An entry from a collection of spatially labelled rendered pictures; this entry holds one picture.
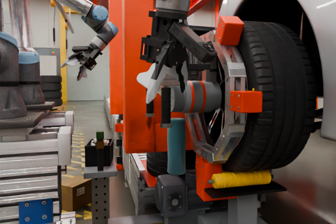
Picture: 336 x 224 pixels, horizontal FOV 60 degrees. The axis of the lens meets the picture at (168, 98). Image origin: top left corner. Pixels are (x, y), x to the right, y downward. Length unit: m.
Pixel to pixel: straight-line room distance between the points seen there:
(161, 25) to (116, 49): 2.87
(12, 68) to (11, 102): 0.09
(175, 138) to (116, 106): 2.22
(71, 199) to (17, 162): 1.40
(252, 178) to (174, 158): 0.36
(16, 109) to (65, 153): 0.18
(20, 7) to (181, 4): 1.04
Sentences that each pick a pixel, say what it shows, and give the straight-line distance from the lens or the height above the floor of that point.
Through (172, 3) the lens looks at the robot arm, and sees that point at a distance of 0.64.
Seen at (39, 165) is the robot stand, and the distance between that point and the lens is 0.89.
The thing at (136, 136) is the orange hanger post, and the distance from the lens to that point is 1.62.
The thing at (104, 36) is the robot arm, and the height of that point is 1.15.
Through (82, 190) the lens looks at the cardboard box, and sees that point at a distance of 2.30.
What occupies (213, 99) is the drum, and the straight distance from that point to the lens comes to 1.23.
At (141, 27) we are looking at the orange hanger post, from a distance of 1.62.
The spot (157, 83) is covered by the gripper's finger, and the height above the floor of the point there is 0.91.
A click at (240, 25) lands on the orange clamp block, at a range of 1.12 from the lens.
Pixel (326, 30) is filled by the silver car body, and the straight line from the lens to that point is 1.01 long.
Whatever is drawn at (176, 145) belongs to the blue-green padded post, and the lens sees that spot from 1.36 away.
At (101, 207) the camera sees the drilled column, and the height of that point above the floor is 0.18.
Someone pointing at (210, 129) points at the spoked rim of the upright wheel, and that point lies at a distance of 1.49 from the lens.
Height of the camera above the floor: 0.92
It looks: 3 degrees down
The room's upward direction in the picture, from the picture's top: straight up
